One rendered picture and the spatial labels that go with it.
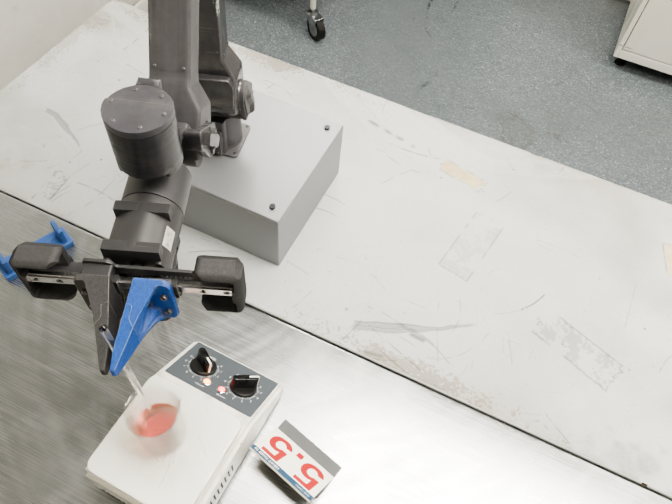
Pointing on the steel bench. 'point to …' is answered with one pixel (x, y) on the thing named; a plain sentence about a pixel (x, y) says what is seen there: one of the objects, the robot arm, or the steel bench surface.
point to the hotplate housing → (250, 426)
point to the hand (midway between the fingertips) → (119, 333)
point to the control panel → (226, 367)
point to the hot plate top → (195, 468)
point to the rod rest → (39, 242)
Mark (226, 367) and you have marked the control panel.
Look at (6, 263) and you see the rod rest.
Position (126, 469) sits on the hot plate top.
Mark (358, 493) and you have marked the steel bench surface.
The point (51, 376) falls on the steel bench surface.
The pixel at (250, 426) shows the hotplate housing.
